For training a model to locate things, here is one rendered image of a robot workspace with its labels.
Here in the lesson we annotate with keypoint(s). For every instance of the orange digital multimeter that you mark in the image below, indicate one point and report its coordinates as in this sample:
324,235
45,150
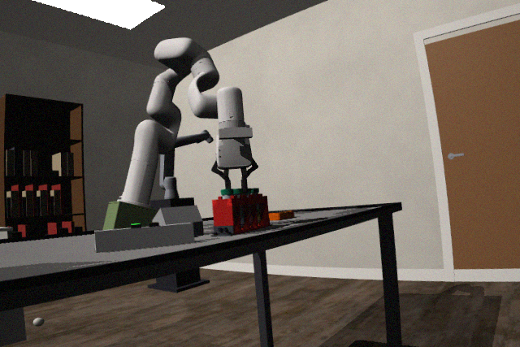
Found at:
280,216

